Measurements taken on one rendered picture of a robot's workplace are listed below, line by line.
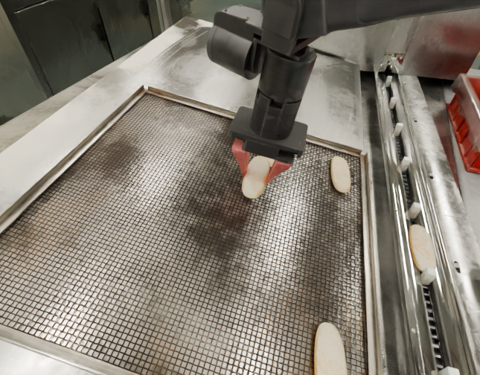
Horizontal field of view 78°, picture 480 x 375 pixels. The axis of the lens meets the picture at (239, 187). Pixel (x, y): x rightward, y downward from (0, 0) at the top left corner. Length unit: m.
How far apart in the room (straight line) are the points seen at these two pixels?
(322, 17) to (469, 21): 0.86
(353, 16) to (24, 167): 0.49
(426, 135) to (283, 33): 0.61
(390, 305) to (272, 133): 0.33
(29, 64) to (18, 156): 1.41
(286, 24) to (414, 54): 0.86
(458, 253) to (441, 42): 0.70
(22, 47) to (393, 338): 1.89
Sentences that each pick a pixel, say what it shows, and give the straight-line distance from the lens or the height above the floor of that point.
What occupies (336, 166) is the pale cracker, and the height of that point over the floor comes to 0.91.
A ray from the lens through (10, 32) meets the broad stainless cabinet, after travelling 1.94.
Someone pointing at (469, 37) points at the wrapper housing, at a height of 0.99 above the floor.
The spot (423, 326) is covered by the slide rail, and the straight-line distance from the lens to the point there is 0.52.
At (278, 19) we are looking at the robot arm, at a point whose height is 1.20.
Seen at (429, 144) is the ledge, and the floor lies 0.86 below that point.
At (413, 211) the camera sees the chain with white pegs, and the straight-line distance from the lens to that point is 0.64.
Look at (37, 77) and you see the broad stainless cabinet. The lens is 1.98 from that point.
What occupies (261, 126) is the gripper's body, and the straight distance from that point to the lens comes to 0.38.
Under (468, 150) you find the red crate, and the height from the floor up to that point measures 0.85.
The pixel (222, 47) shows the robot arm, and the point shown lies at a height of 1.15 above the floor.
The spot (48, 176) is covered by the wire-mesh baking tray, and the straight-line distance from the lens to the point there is 0.53.
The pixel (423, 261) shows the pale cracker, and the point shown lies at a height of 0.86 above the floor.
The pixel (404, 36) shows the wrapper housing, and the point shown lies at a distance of 1.11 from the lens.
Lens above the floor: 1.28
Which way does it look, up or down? 45 degrees down
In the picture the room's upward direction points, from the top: straight up
